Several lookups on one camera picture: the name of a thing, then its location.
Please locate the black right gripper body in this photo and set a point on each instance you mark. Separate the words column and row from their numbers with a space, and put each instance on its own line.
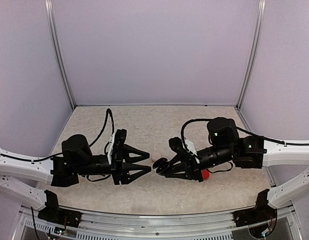
column 223, row 155

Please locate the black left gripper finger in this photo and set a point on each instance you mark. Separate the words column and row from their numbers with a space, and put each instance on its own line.
column 134, row 155
column 132, row 171

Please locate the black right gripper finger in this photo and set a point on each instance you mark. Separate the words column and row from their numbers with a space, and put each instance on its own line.
column 181, row 171
column 182, row 157

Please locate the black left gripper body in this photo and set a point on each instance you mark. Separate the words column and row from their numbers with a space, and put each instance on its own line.
column 116, row 169

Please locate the black earbud charging case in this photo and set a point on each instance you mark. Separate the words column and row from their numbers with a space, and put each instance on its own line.
column 161, row 166

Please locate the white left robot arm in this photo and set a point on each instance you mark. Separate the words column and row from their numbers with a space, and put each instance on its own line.
column 56, row 171

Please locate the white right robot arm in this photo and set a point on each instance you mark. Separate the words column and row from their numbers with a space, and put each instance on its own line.
column 251, row 152

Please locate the red round object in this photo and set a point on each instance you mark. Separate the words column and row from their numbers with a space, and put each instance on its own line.
column 205, row 174

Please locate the pink round lid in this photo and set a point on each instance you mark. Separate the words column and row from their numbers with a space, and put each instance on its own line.
column 155, row 156

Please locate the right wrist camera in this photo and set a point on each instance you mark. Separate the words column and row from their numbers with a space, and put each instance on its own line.
column 176, row 145

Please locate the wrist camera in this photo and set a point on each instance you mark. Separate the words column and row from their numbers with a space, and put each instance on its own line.
column 176, row 145
column 116, row 145

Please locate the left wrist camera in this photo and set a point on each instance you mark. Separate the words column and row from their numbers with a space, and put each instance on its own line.
column 116, row 145

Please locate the front aluminium rail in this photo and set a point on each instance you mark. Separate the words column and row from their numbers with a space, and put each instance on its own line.
column 206, row 225

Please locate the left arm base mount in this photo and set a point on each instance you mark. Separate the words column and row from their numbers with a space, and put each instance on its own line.
column 61, row 216

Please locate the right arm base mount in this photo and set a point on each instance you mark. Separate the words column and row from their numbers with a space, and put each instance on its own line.
column 254, row 215

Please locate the right aluminium frame post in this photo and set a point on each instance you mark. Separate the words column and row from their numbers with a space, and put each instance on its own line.
column 253, row 53

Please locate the aluminium frame post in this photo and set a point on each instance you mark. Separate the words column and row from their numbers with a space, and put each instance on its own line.
column 253, row 53
column 49, row 8

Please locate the left aluminium frame post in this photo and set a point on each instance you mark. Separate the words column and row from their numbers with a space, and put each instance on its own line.
column 49, row 8

